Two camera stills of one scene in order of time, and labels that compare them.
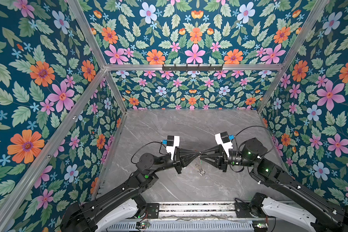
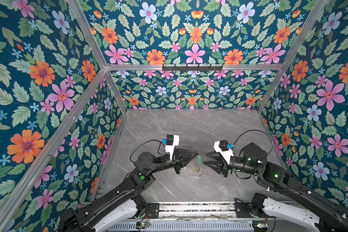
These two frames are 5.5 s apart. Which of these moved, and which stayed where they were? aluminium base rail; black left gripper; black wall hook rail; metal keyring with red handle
Moved: metal keyring with red handle
Stayed: aluminium base rail; black left gripper; black wall hook rail
